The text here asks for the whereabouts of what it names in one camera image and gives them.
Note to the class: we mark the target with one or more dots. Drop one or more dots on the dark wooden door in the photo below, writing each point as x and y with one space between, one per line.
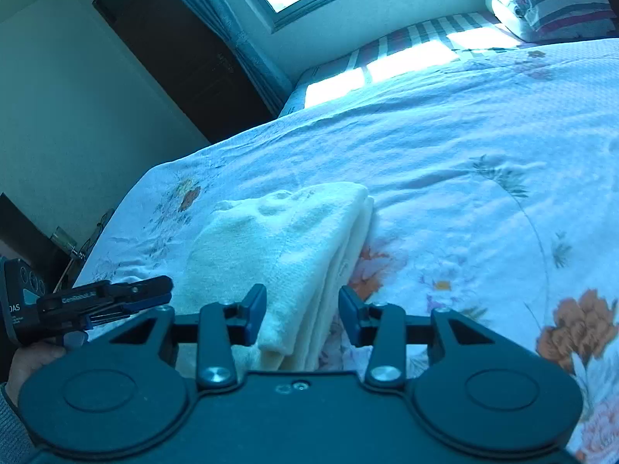
169 48

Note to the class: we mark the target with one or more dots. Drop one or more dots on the striped pillow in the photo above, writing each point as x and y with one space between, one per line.
556 5

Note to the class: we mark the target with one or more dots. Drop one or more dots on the floral bed blanket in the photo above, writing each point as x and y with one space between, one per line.
459 121

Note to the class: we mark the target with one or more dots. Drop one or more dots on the person's left hand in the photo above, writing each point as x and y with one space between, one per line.
34 362

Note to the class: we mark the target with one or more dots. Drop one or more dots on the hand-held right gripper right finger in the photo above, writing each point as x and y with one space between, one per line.
349 318

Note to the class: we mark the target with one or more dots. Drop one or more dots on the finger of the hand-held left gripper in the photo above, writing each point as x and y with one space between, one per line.
121 310
106 291

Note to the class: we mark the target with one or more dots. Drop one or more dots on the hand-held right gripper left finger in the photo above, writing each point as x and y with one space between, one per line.
254 310

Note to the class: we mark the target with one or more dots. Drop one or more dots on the cream knit sweater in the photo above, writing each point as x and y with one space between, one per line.
280 241

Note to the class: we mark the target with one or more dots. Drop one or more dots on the grey-blue curtain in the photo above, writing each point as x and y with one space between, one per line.
232 24

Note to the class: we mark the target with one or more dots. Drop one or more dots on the striped bed sheet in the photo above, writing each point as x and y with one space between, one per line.
411 34

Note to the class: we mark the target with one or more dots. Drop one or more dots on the metal cup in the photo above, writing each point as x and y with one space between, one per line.
64 240

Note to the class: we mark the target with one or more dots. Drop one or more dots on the dark bedside table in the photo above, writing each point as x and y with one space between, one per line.
29 246

